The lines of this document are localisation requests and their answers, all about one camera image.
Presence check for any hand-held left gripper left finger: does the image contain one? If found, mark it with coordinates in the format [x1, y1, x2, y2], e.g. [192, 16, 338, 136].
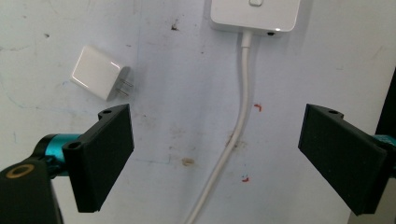
[33, 104, 135, 214]

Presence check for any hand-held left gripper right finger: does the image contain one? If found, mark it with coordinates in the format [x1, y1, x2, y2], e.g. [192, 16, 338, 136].
[297, 104, 396, 217]

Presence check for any white charger plug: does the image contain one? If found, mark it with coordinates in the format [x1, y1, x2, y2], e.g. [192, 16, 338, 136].
[70, 45, 134, 102]

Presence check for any white power strip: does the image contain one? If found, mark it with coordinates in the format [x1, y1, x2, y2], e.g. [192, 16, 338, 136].
[209, 0, 302, 35]

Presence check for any white power cable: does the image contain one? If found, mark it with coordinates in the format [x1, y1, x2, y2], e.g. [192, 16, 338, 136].
[182, 31, 254, 224]

